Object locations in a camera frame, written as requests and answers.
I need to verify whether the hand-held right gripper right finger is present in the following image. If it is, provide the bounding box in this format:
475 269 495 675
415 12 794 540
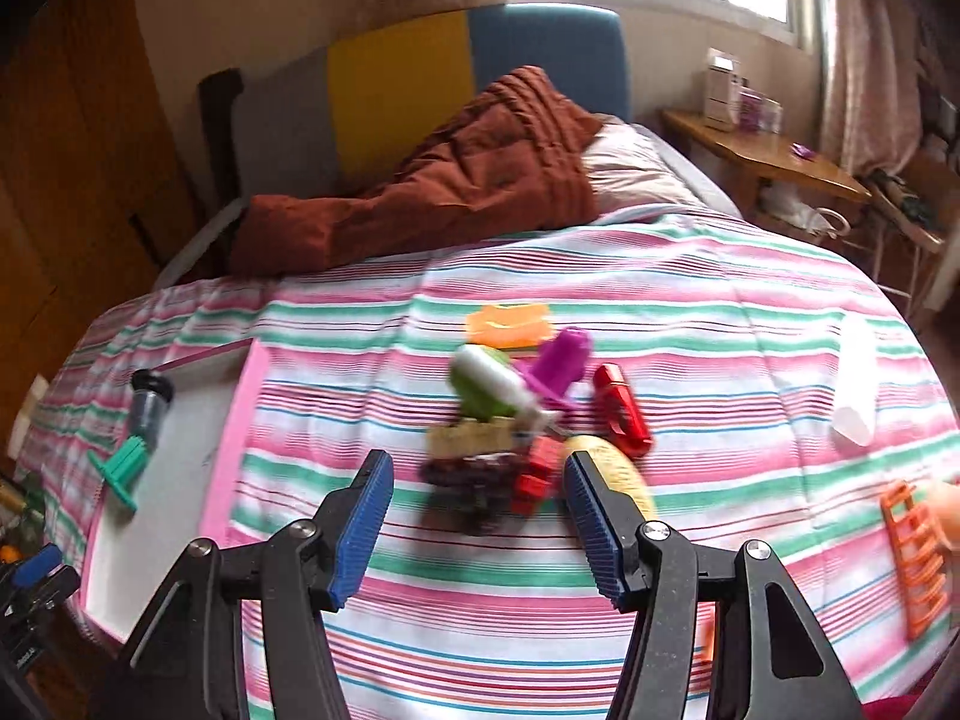
562 451 863 720

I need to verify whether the red metallic capsule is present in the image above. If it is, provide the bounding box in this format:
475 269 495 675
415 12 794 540
592 362 653 458

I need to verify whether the pale patterned curtain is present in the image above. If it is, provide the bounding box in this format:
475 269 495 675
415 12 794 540
821 0 923 173

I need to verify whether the peach round object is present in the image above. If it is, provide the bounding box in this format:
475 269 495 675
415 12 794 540
924 478 960 552

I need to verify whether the striped blanket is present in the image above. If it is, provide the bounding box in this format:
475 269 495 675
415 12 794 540
15 210 960 720

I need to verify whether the purple box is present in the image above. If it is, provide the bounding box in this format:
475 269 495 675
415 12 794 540
739 86 785 132

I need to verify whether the white box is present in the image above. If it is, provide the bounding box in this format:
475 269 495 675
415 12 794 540
701 49 747 128

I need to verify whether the wooden wardrobe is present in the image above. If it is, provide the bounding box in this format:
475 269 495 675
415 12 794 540
0 0 218 466

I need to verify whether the yellow-orange plastic toy piece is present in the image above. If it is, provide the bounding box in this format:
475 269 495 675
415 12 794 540
463 304 552 350

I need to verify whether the wooden chair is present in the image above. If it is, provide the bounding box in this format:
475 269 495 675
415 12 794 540
862 157 960 316

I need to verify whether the dark brown object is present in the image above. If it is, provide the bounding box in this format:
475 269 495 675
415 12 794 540
416 450 526 537

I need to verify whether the pale pink pillow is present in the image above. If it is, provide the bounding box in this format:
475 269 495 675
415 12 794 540
581 120 706 215

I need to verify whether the green and white device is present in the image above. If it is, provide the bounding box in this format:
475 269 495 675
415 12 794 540
448 343 541 425

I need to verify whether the purple perforated cap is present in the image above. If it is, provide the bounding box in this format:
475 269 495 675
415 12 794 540
525 326 595 413

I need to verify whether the brown quilt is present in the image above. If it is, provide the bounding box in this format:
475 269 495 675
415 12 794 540
229 66 605 275

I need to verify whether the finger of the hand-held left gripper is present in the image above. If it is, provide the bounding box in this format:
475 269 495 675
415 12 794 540
0 544 82 616

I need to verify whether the pale yellow oblong object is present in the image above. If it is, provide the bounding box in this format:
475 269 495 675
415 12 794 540
562 433 659 522

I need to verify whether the translucent white tube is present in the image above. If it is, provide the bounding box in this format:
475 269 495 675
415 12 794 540
831 311 878 447

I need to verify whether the red block toy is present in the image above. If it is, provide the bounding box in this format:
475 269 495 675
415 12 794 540
510 435 565 517

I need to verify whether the wooden bedside desk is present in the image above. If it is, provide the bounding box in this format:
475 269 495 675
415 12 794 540
660 109 871 203

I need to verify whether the orange plastic rack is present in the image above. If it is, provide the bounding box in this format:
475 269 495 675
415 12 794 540
879 481 952 642

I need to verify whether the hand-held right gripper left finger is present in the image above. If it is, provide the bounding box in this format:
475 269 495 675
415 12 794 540
90 448 396 720

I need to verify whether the tan ridged block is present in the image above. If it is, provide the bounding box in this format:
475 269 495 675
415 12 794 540
427 420 518 462

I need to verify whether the white board with pink edge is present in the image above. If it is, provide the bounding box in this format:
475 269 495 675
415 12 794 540
79 337 260 646

